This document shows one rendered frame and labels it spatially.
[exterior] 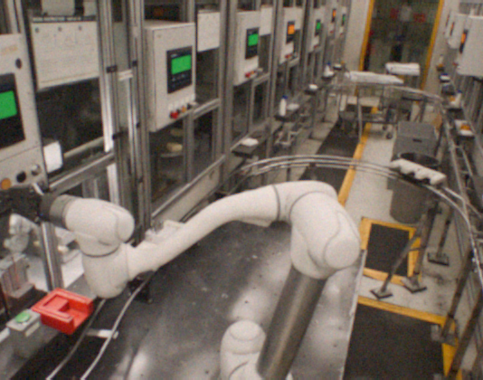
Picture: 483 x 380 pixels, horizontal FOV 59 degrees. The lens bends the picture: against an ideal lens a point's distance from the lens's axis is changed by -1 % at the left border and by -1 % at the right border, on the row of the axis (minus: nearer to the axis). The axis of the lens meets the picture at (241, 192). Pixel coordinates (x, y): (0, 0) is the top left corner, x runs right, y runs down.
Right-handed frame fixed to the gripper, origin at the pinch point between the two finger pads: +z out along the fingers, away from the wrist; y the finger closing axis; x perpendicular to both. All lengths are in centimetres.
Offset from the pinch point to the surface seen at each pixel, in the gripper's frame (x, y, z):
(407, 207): -317, -125, -130
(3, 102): -8.7, 24.0, 3.0
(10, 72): -14.8, 31.0, 5.2
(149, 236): -68, -50, -4
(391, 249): -261, -141, -120
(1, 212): 0.3, -5.5, 1.2
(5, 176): -6.8, 1.9, 5.3
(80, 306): -14, -48, -9
